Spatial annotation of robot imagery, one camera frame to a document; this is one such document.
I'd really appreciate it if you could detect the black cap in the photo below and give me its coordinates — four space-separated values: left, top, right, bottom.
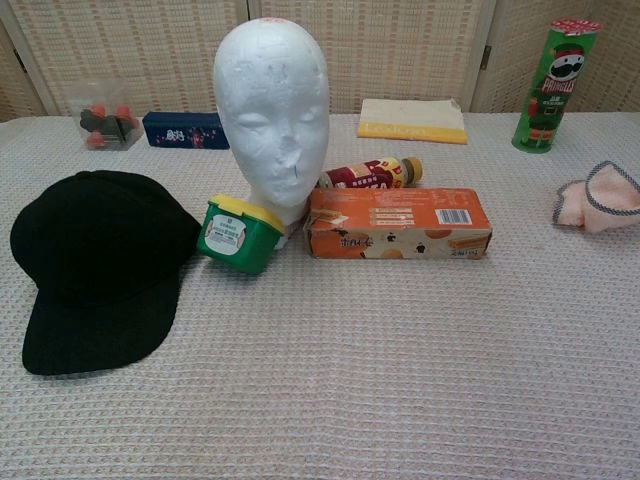
8 169 204 377

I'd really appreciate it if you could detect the white foam mannequin head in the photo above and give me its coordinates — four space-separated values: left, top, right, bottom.
213 23 331 250

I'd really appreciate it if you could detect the orange biscuit box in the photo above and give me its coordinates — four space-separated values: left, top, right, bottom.
304 187 495 261

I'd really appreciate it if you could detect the red milk tea bottle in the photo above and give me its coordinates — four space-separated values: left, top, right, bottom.
318 155 425 191

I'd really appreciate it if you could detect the green bottle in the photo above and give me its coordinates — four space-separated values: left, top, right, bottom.
196 193 286 275

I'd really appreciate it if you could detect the beige waffle weave tablecloth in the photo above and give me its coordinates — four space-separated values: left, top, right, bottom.
0 112 640 480

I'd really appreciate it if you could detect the yellow and white box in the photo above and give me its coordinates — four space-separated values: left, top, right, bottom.
356 98 469 145

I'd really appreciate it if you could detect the navy blue rectangular box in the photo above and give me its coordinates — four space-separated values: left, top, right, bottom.
142 111 231 150

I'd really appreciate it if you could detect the clear box with orange pieces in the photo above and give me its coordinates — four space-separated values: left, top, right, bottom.
78 82 142 152

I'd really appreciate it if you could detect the woven folding screen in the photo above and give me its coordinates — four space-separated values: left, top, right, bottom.
0 0 640 124

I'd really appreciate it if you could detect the green Pringles can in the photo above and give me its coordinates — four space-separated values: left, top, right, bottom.
511 17 605 156

